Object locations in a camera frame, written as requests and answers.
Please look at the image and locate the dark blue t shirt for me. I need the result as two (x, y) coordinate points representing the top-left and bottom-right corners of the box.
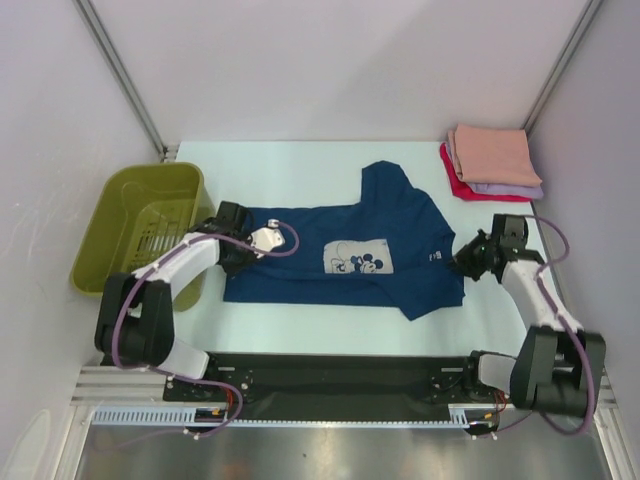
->
(223, 161), (465, 321)

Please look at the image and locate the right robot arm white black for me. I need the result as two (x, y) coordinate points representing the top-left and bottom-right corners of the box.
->
(451, 214), (606, 421)

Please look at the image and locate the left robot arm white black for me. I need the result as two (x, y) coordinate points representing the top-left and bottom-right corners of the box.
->
(94, 201), (266, 400)

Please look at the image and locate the folded lilac t shirt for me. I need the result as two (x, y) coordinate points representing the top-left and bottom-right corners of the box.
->
(445, 130), (544, 201)

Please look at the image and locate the olive green plastic basket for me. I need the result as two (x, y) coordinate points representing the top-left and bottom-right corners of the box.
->
(70, 163), (214, 297)

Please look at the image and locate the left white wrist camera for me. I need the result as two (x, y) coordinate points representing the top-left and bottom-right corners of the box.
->
(250, 219), (285, 259)

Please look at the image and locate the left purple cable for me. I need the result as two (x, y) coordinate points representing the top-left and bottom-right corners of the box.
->
(110, 219), (301, 441)

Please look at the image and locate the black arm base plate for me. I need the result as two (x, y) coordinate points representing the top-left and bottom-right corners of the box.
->
(163, 353), (502, 423)

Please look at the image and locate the white slotted cable duct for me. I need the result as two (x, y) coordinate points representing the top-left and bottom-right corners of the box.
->
(92, 404), (495, 429)

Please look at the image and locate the right aluminium frame post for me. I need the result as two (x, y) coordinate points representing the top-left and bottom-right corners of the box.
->
(522, 0), (606, 135)

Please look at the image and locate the aluminium frame post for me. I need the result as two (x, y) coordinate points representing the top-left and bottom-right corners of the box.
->
(71, 0), (169, 163)
(522, 0), (606, 135)

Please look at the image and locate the left aluminium frame post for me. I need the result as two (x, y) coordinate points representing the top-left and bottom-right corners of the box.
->
(71, 0), (169, 163)

